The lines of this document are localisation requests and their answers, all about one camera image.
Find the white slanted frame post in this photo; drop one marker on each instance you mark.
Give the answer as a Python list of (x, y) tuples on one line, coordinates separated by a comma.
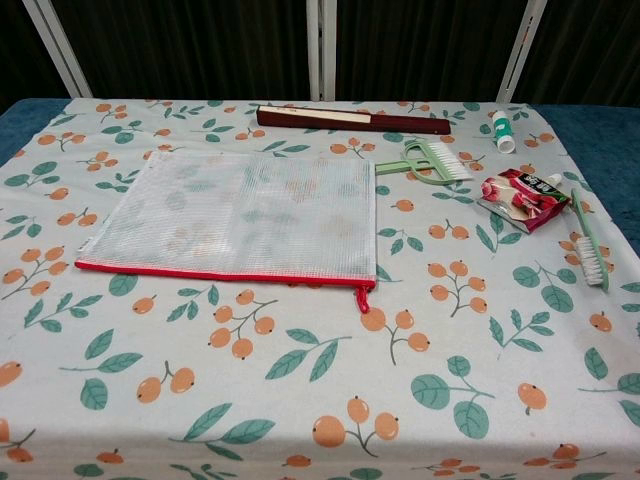
[(55, 45), (520, 50)]

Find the dark red folded fan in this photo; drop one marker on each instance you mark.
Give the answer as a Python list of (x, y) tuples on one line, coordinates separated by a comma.
[(400, 123)]

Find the green wide-head bristle brush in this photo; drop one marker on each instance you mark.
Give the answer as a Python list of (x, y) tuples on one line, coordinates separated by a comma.
[(390, 166)]

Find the white mesh zipper pouch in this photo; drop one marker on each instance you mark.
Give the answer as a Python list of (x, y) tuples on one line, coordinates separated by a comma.
[(240, 215)]

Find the black pleated curtain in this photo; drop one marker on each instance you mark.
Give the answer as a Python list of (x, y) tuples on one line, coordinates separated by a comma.
[(175, 50)]

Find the white green glue stick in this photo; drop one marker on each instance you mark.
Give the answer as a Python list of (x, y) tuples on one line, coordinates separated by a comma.
[(501, 131)]

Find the red snack packet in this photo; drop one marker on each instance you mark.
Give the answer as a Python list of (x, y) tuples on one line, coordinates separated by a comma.
[(525, 200)]

